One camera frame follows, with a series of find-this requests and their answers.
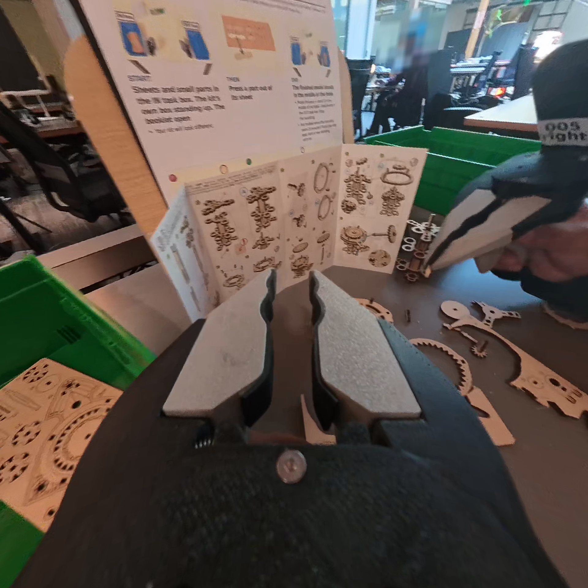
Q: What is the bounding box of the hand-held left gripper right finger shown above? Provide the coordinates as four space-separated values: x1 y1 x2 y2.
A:
309 270 422 432

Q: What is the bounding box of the folded paper instruction booklet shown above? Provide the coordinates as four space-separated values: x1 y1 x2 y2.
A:
151 143 429 322

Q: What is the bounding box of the round wooden frame assembly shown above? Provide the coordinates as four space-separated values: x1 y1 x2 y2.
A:
356 298 394 325

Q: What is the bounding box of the person's right hand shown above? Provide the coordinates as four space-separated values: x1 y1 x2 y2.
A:
500 216 588 284

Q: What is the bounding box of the flat notched wooden ring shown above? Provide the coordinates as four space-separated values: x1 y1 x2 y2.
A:
542 301 588 331

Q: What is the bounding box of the white table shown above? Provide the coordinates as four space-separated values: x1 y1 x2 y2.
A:
463 94 543 134

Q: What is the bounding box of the curved wooden sheet remnant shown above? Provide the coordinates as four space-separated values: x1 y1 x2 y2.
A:
301 385 516 447

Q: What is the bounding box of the white instruction poster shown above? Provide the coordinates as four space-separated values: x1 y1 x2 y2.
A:
78 0 345 203

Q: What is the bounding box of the uncut wooden part sheet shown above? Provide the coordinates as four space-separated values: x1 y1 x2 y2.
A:
0 358 125 533

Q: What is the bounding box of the person's right forearm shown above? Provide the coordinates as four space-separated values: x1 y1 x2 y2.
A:
489 270 588 319

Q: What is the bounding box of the wooden internal gear ring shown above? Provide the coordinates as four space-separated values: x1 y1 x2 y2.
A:
409 337 474 397

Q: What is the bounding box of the long wooden sheet remnant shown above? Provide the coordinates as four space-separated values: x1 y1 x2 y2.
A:
441 300 588 420

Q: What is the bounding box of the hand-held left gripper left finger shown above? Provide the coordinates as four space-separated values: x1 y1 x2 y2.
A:
162 269 277 426

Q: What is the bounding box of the wooden ring tower model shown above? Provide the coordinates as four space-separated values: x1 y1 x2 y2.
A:
395 213 442 282

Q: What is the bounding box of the green plastic bin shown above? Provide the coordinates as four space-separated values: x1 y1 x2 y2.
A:
363 125 543 217
0 255 157 588

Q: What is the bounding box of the three-arm wooden hub part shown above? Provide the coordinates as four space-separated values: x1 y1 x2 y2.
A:
472 301 522 330

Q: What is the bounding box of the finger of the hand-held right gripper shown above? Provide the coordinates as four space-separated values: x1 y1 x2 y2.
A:
423 198 552 278
432 188 503 269

